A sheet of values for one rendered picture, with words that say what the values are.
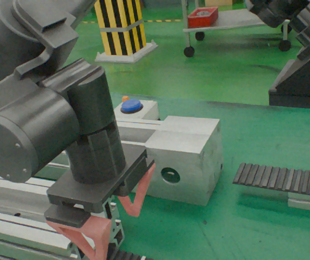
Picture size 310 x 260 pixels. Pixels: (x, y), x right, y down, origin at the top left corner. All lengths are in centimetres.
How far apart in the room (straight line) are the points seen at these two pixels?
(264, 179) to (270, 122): 23
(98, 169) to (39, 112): 10
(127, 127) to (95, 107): 31
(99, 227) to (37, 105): 13
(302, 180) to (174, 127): 20
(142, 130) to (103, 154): 28
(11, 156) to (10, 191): 28
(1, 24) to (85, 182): 16
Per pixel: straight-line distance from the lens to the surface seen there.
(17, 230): 50
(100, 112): 35
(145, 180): 44
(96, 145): 36
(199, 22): 356
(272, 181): 56
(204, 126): 58
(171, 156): 54
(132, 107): 74
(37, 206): 57
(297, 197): 56
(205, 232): 54
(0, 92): 32
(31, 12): 35
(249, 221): 55
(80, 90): 34
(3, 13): 36
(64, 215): 39
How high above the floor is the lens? 116
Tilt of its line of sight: 29 degrees down
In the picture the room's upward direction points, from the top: 10 degrees counter-clockwise
